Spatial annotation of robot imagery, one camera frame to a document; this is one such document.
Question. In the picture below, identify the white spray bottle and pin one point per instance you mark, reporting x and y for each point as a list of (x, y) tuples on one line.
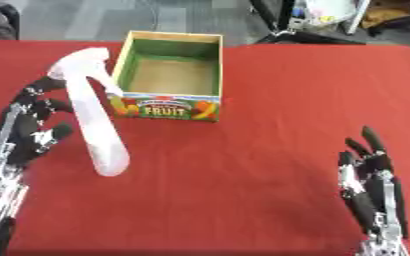
[(92, 113)]

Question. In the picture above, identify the cardboard box with green inside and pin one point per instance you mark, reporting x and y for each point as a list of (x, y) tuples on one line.
[(170, 78)]

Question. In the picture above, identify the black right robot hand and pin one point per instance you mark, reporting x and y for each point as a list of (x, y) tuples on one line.
[(373, 180)]

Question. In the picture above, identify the white bag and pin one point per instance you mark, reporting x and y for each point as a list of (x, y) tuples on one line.
[(330, 11)]

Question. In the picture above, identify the brown bag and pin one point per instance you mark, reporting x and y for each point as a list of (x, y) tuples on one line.
[(389, 13)]

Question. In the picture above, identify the black tripod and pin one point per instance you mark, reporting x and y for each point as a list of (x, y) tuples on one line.
[(299, 25)]

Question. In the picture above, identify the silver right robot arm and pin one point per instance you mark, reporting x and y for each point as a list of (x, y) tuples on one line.
[(384, 248)]

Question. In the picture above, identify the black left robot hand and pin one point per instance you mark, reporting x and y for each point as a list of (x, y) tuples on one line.
[(23, 131)]

